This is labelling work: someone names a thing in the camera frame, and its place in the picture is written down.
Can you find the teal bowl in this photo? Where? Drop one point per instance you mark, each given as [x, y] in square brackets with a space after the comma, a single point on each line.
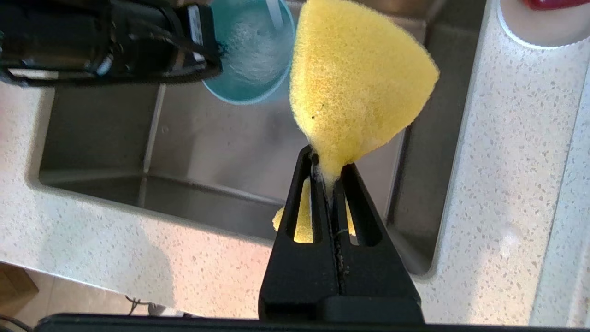
[249, 50]

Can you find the dark red apple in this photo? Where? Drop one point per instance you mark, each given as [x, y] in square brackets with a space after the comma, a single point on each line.
[553, 3]

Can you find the stainless steel sink basin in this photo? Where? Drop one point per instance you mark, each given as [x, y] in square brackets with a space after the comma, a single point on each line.
[207, 138]

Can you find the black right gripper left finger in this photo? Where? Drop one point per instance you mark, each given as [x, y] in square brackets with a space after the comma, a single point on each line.
[299, 286]

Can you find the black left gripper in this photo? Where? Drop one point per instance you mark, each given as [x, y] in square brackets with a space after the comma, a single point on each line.
[147, 37]

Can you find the yellow green sponge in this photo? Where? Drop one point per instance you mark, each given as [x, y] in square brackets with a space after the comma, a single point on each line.
[355, 78]

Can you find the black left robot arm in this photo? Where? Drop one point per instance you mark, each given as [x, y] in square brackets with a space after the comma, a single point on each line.
[50, 37]

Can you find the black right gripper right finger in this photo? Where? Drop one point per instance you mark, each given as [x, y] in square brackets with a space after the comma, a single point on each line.
[382, 286]

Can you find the small white fruit dish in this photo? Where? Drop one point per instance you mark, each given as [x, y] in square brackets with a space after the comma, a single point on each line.
[539, 27]

